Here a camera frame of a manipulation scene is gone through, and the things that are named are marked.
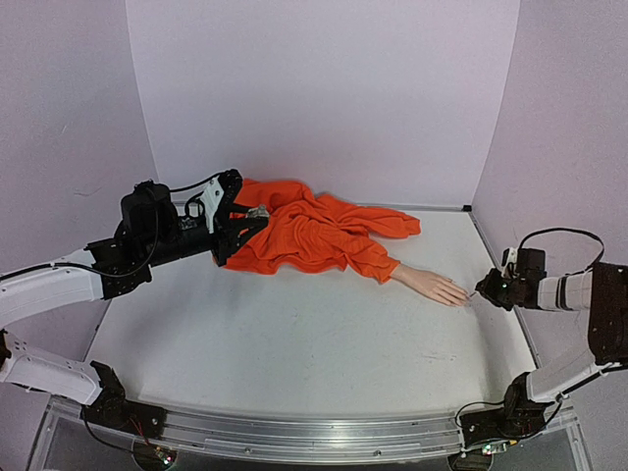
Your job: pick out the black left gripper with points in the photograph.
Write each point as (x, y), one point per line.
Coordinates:
(230, 239)

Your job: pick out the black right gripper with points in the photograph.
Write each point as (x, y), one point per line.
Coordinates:
(492, 287)

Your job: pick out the clear nail polish bottle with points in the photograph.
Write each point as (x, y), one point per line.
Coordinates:
(259, 212)

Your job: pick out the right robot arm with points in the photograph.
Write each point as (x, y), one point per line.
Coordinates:
(531, 401)

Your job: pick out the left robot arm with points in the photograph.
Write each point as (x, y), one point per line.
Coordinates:
(66, 281)

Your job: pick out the mannequin hand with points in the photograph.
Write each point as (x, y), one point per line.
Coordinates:
(431, 285)

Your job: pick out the orange sweatshirt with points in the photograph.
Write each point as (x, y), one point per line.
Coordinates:
(318, 233)

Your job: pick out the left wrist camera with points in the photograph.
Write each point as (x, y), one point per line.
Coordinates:
(207, 202)

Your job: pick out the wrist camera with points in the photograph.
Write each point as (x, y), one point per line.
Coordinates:
(509, 259)
(207, 202)

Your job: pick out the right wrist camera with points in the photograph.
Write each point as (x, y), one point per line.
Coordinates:
(509, 259)

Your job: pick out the aluminium front rail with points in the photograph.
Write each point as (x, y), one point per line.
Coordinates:
(142, 436)

